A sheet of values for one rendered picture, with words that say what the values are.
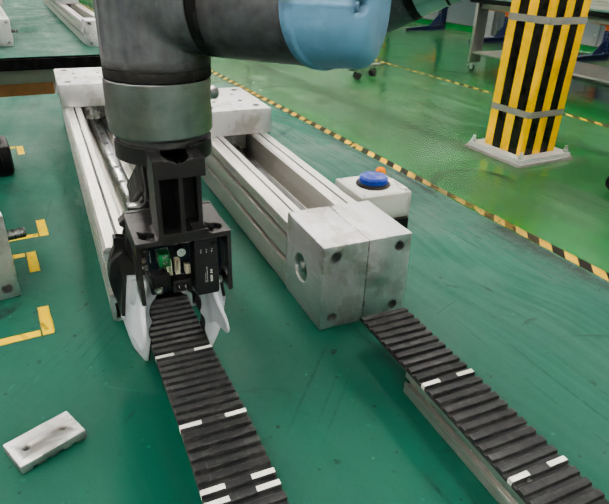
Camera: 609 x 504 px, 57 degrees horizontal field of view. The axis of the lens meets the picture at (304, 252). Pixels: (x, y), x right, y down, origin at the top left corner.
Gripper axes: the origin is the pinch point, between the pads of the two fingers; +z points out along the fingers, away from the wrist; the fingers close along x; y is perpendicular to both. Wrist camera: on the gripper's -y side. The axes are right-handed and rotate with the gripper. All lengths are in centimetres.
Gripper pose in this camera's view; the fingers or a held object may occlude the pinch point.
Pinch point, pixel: (176, 336)
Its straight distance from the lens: 54.6
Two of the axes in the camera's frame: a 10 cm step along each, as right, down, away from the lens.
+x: 9.1, -1.6, 3.8
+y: 4.1, 4.4, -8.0
